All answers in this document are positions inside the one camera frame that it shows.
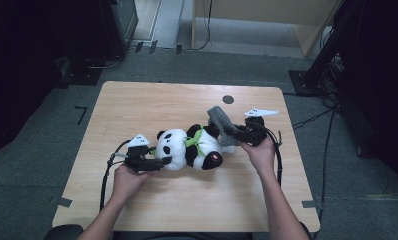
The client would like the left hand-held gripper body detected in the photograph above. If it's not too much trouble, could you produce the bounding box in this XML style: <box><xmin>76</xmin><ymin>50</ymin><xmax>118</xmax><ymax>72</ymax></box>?
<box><xmin>124</xmin><ymin>133</ymin><xmax>155</xmax><ymax>174</ymax></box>

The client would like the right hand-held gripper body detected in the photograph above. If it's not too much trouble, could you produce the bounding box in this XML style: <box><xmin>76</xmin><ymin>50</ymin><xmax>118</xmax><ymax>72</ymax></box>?
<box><xmin>244</xmin><ymin>108</ymin><xmax>280</xmax><ymax>147</ymax></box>

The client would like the grey cloth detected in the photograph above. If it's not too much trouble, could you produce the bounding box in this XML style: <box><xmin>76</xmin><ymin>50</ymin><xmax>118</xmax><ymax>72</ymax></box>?
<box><xmin>206</xmin><ymin>105</ymin><xmax>241</xmax><ymax>148</ymax></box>

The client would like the panda plush toy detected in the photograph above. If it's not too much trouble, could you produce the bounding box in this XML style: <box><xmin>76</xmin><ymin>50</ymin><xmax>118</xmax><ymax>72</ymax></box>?
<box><xmin>151</xmin><ymin>123</ymin><xmax>236</xmax><ymax>172</ymax></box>

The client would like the person's right hand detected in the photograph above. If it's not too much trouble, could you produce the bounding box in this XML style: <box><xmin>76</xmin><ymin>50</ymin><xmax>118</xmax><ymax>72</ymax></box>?
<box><xmin>240</xmin><ymin>137</ymin><xmax>277</xmax><ymax>174</ymax></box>

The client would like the person's left hand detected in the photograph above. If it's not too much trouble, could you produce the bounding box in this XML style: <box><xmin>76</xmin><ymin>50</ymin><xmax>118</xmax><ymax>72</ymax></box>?
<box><xmin>111</xmin><ymin>163</ymin><xmax>158</xmax><ymax>200</ymax></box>

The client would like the black square stand base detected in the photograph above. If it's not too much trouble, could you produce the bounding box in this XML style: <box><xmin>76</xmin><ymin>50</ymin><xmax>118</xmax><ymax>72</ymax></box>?
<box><xmin>288</xmin><ymin>69</ymin><xmax>323</xmax><ymax>98</ymax></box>

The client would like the black flat stand base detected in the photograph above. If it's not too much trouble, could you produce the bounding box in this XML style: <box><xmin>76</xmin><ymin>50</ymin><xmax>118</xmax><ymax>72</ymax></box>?
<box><xmin>58</xmin><ymin>55</ymin><xmax>103</xmax><ymax>87</ymax></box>

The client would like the black chair armrest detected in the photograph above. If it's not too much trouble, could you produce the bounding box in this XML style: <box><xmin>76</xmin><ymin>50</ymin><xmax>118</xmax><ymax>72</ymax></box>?
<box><xmin>45</xmin><ymin>224</ymin><xmax>85</xmax><ymax>240</ymax></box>

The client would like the light wooden cabinet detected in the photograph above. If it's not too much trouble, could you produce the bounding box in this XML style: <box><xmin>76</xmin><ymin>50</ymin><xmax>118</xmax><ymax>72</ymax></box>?
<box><xmin>191</xmin><ymin>0</ymin><xmax>342</xmax><ymax>58</ymax></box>

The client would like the dark cabinet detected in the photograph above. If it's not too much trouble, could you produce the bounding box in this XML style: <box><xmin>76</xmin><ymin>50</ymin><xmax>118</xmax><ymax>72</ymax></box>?
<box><xmin>98</xmin><ymin>0</ymin><xmax>140</xmax><ymax>59</ymax></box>

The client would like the right hand-held gripper black cable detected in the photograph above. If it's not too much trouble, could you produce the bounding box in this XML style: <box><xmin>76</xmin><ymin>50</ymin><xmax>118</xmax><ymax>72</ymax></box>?
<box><xmin>246</xmin><ymin>121</ymin><xmax>285</xmax><ymax>188</ymax></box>

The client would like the hand-held gripper black cable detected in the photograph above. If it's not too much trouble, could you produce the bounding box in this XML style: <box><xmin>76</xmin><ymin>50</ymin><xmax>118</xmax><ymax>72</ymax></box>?
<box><xmin>99</xmin><ymin>139</ymin><xmax>131</xmax><ymax>213</ymax></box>
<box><xmin>246</xmin><ymin>121</ymin><xmax>285</xmax><ymax>188</ymax></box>

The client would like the left hand-held gripper black cable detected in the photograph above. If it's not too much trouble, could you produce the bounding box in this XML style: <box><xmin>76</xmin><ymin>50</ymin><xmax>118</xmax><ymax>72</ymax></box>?
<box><xmin>99</xmin><ymin>139</ymin><xmax>131</xmax><ymax>213</ymax></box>

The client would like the short black floor cable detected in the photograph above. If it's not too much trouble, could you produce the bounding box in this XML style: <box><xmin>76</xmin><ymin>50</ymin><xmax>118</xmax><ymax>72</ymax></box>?
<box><xmin>291</xmin><ymin>106</ymin><xmax>335</xmax><ymax>131</ymax></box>

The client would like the long black floor cable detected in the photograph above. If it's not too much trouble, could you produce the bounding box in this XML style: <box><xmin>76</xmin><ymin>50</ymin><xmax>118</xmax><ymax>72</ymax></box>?
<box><xmin>315</xmin><ymin>108</ymin><xmax>337</xmax><ymax>231</ymax></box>

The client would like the black looped floor cable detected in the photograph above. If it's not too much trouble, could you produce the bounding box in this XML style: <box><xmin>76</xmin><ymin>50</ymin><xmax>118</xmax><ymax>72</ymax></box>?
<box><xmin>85</xmin><ymin>54</ymin><xmax>124</xmax><ymax>70</ymax></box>

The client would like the tangled cable bundle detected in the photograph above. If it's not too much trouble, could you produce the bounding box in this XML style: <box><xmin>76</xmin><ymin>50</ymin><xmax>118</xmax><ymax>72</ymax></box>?
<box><xmin>320</xmin><ymin>53</ymin><xmax>345</xmax><ymax>95</ymax></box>

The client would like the black hanging cable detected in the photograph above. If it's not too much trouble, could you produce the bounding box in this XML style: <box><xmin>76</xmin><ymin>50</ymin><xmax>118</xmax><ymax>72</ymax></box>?
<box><xmin>186</xmin><ymin>0</ymin><xmax>213</xmax><ymax>52</ymax></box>

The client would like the black slanted stand post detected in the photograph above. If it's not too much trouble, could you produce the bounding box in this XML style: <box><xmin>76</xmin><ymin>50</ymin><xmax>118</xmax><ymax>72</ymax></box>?
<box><xmin>306</xmin><ymin>0</ymin><xmax>365</xmax><ymax>88</ymax></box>

